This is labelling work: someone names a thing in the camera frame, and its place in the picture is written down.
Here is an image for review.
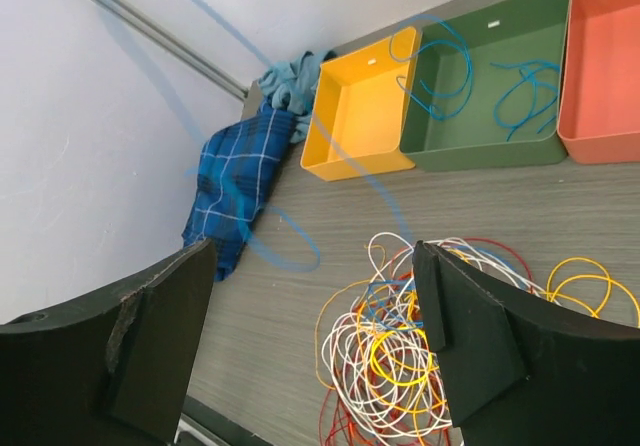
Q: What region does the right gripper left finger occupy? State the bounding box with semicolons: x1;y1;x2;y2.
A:
1;240;217;445

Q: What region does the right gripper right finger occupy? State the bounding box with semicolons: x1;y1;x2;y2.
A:
413;242;639;445

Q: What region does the blue plaid cloth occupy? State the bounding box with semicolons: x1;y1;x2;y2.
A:
182;103;320;281

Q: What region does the red plastic bin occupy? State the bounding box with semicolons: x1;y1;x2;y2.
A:
557;0;639;164

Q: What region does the green plastic bin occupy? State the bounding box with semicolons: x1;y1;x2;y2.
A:
400;0;569;172

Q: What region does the yellow plastic bin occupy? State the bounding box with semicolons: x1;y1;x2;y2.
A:
300;26;421;182

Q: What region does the light blue cloth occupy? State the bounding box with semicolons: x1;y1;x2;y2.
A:
257;50;337;116

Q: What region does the yellow cable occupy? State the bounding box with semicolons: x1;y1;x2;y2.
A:
359;258;640;387

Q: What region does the orange cable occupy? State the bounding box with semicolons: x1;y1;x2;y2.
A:
314;245;451;417

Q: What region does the left aluminium frame post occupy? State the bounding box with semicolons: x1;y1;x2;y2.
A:
91;0;249;102

